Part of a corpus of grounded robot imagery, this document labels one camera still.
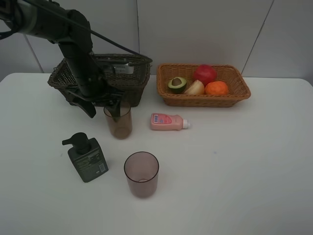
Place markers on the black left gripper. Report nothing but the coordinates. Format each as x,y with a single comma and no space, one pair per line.
97,91

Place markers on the brown translucent plastic cup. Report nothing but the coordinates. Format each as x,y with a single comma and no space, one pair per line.
123,128

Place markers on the dark green pump bottle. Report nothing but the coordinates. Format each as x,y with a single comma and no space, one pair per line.
86,156

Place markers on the pink small bottle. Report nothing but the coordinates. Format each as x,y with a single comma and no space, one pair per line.
164,122

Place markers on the pink translucent plastic cup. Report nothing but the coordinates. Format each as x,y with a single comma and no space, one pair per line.
141,170

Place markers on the halved avocado with pit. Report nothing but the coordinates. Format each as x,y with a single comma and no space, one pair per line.
177,85

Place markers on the orange yellow peach fruit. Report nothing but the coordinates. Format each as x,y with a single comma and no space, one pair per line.
196,88

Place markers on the red apple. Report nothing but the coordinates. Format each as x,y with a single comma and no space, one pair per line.
205,74

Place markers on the orange tangerine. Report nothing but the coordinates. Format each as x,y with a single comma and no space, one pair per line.
217,88

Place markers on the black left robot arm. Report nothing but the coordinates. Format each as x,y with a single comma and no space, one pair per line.
71,31

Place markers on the dark brown wicker basket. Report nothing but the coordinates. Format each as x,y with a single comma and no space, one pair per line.
132,84

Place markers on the light orange wicker basket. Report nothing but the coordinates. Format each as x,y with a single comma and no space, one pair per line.
238,89

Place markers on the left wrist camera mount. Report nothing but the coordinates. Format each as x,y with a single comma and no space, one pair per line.
113,63

